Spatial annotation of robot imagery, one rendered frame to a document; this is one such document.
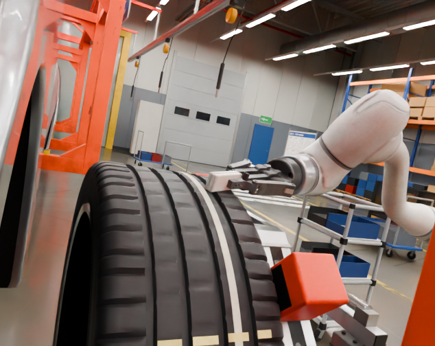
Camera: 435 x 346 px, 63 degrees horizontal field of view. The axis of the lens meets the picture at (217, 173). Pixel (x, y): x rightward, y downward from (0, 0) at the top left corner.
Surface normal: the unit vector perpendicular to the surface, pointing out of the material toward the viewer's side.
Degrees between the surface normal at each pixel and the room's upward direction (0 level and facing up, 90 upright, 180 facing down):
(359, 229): 90
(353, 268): 90
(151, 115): 90
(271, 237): 45
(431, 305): 90
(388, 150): 122
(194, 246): 36
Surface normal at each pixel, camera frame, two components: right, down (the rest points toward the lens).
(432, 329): -0.89, -0.14
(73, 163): 0.40, 0.18
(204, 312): 0.43, -0.48
